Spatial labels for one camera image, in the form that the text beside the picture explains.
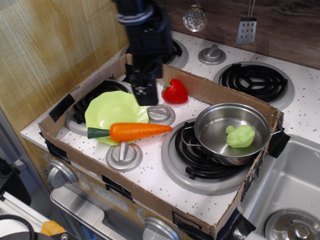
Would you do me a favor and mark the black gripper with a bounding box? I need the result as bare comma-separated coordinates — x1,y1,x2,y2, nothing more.
124,4,173,106

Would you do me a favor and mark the light green toy broccoli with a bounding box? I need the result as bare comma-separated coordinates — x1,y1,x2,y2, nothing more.
225,124,256,148

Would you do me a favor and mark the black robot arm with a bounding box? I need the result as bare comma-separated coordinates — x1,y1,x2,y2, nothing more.
115,0,173,106

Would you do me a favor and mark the stainless steel pan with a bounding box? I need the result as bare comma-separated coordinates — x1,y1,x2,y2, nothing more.
190,102,282,166

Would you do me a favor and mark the red toy strawberry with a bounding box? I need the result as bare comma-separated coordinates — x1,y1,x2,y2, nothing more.
161,78,188,104

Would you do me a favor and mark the silver knob middle stovetop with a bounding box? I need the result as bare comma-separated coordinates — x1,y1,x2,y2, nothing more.
147,104,176,126

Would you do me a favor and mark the silver knob stovetop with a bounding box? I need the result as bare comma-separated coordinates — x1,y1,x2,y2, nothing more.
147,104,176,126
106,142,143,172
198,44,227,66

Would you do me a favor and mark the light green plastic plate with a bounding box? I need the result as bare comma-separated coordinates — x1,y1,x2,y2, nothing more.
84,90,149,146

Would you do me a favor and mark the rear left black burner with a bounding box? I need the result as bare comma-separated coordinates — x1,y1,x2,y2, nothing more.
120,38,189,69

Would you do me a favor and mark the black burner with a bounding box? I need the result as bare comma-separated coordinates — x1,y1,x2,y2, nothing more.
120,38,189,69
213,61,295,110
65,79,133,137
161,119,251,196

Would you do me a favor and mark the orange toy carrot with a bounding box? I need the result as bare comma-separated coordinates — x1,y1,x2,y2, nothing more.
87,122,173,143

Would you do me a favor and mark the front left black burner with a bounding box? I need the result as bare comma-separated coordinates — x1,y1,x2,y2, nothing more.
65,79,133,137

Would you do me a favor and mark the silver knob front stovetop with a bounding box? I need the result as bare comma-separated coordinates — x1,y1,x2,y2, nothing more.
106,142,143,172

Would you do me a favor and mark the silver knob rear stovetop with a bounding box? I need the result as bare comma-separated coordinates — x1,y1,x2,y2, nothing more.
198,44,227,66

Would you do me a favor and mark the hanging silver strainer ladle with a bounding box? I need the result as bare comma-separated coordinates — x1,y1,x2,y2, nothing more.
182,0,209,33

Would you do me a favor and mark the front right black burner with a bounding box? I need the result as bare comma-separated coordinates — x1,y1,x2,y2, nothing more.
161,119,251,196

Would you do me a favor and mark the brown cardboard fence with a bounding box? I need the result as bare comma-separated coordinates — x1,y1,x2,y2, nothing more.
39,54,269,239

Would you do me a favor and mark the hanging silver slotted spatula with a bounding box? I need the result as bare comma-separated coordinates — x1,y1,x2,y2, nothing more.
236,0,257,45

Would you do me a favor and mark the silver left oven knob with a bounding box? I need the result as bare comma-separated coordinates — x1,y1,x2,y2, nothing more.
47,159,78,189

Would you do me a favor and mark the silver oven knob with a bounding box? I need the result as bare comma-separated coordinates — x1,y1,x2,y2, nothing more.
142,216,180,240
47,159,78,189

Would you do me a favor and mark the rear right black burner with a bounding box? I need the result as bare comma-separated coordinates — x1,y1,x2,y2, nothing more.
213,61,295,110

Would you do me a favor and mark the silver right oven knob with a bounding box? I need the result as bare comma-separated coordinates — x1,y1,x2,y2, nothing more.
142,216,180,240

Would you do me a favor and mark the black device left edge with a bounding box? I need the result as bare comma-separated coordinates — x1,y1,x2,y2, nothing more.
0,158,32,206

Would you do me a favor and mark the orange object lower left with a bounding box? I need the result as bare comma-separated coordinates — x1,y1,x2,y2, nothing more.
40,220,65,236

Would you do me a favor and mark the silver toy sink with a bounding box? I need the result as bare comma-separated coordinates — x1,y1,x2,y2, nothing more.
240,135,320,240

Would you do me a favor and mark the silver sink drain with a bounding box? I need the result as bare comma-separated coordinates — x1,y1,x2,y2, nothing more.
263,208,320,240

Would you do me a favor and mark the silver oven door handle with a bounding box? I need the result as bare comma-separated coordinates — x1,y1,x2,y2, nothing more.
50,186,129,240

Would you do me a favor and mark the black cable lower left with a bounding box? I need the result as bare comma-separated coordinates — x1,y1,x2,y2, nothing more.
0,214,36,240

